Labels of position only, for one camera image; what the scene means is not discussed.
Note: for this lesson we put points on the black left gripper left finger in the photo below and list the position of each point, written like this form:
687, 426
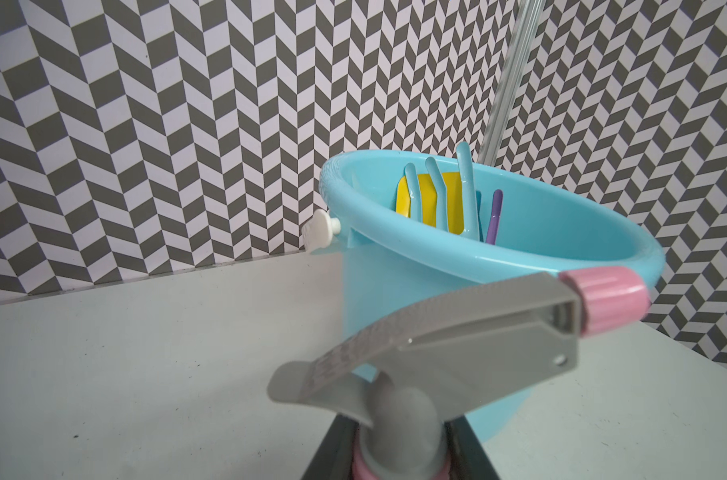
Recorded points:
334, 457

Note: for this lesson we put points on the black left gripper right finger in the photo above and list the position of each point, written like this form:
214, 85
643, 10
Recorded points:
468, 459

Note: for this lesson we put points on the purple toy rake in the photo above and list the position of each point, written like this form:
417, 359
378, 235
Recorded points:
496, 207

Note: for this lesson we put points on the light blue toy rake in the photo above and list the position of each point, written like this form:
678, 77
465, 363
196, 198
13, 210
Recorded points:
444, 200

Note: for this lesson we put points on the turquoise plastic bucket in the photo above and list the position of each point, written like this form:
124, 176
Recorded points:
391, 261

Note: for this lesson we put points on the aluminium corner post right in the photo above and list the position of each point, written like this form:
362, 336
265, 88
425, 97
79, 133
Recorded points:
524, 32

